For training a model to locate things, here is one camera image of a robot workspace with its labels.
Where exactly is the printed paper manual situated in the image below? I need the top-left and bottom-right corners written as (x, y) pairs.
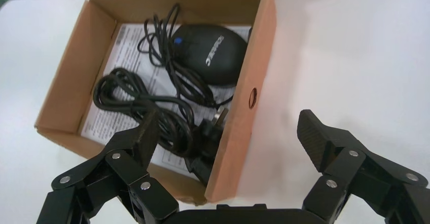
top-left (80, 22), bottom-right (253, 179)

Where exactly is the thin black mouse cable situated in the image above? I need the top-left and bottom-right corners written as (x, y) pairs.
top-left (137, 3), bottom-right (236, 109)

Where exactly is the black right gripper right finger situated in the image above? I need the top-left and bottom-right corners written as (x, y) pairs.
top-left (297, 109), bottom-right (430, 224)

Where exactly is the cardboard storage box with lid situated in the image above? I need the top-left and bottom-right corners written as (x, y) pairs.
top-left (34, 0), bottom-right (278, 206)

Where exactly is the thick black power cord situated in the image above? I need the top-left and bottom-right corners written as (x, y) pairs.
top-left (93, 67), bottom-right (232, 186)

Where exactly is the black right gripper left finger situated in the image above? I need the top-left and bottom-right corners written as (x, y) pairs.
top-left (36, 109), bottom-right (180, 224)

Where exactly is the black computer mouse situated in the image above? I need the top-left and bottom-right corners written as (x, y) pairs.
top-left (169, 23), bottom-right (248, 88)

